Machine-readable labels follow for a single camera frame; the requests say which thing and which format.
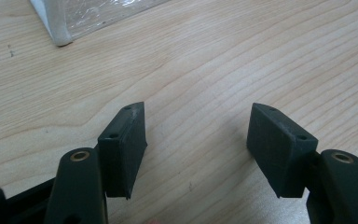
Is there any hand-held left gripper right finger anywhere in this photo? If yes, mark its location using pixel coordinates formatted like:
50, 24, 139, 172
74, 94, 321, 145
246, 102, 319, 199

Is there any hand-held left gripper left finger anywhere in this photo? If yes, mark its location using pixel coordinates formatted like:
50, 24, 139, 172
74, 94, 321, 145
97, 101, 148, 200

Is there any clear plastic wrapped white item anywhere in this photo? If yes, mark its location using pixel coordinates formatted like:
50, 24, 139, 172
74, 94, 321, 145
29, 0, 171, 48

